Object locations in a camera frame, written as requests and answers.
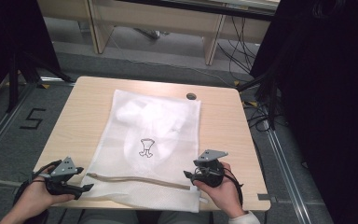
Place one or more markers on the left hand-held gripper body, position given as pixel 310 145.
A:
pixel 62 169

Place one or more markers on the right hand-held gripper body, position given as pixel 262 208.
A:
pixel 213 174

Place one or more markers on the white mesh laundry bag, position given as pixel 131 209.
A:
pixel 155 124

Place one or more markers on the person's right hand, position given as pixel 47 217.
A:
pixel 227 193

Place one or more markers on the person's left hand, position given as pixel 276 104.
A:
pixel 38 196

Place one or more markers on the person's legs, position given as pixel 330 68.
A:
pixel 112 217

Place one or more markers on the white garment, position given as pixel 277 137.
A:
pixel 149 121

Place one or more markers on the black metal stand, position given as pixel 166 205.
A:
pixel 14 81

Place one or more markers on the black curtain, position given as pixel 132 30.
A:
pixel 323 93
pixel 9 37

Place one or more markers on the light wooden desk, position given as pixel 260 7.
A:
pixel 155 18

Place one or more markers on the metal floor rail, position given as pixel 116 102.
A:
pixel 287 174
pixel 3 124

